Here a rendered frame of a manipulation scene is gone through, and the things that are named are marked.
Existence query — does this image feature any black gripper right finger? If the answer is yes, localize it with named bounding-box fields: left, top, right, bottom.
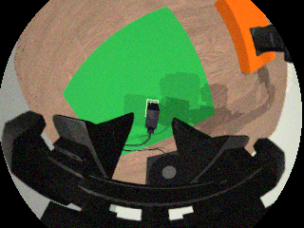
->
left=171, top=118, right=250, bottom=183

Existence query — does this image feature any black cable with plug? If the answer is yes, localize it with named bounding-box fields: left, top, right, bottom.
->
left=130, top=103, right=160, bottom=152

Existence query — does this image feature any green circuit board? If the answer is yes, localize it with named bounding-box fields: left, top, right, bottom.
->
left=62, top=7, right=216, bottom=156

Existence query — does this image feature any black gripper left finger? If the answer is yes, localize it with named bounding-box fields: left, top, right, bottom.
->
left=52, top=113, right=134, bottom=179

